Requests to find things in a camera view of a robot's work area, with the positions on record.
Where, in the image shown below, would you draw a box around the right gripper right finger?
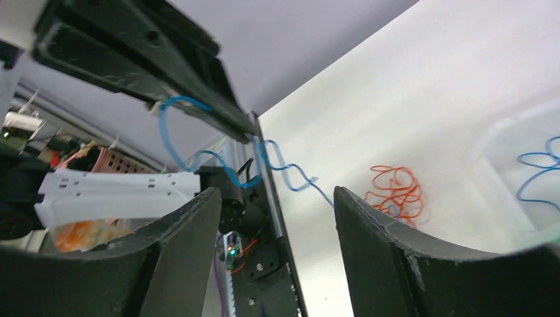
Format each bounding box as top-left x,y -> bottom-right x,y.
333,186 -> 559,316

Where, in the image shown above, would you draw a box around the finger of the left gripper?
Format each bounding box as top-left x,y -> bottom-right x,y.
31,1 -> 256,143

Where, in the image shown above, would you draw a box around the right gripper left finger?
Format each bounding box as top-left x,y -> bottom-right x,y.
1,188 -> 222,316

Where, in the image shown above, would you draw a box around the cable bundle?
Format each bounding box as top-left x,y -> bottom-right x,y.
364,164 -> 426,229

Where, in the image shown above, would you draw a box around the blue cable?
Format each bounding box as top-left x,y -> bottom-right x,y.
157,96 -> 335,207
515,136 -> 560,213

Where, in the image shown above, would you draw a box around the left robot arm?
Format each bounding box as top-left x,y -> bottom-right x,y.
1,1 -> 256,240

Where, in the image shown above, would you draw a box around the clear plastic bin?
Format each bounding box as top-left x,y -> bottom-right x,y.
467,99 -> 559,247

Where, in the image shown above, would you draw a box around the white slotted cable duct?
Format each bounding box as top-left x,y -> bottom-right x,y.
213,231 -> 243,317

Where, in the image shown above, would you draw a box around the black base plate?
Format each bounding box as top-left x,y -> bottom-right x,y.
199,114 -> 309,317

